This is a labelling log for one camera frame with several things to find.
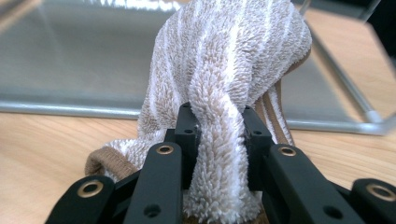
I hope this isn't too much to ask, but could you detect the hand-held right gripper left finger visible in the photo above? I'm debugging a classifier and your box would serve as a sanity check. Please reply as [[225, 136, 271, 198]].
[[163, 102, 203, 190]]

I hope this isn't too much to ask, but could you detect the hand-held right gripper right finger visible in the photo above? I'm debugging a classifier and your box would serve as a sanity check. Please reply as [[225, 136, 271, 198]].
[[242, 105, 277, 192]]

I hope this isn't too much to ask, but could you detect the metal rack with grey fabric shelves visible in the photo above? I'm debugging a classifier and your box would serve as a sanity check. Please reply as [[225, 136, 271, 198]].
[[0, 0, 396, 136]]

